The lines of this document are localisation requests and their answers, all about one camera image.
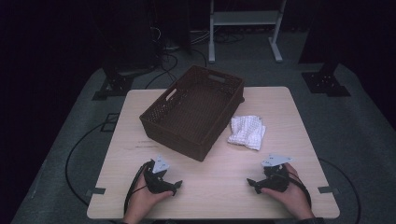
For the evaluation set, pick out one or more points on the white metal stand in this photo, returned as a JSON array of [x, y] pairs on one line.
[[243, 18]]

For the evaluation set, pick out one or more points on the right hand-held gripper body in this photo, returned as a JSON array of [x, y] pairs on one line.
[[275, 182]]

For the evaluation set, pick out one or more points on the person's right hand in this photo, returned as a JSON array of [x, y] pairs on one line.
[[294, 199]]

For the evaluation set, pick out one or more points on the black stand base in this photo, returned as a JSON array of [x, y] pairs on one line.
[[115, 84], [324, 84]]

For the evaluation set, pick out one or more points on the brown woven basket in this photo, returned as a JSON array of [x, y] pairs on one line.
[[193, 112]]

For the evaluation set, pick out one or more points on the grey tape strip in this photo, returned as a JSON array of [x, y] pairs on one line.
[[98, 191], [327, 189]]

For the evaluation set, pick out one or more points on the person's left hand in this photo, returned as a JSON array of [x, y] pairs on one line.
[[143, 200]]

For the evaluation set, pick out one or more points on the white waffle cloth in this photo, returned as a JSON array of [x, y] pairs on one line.
[[247, 132]]

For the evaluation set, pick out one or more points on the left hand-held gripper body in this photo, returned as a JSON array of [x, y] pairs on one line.
[[157, 184]]

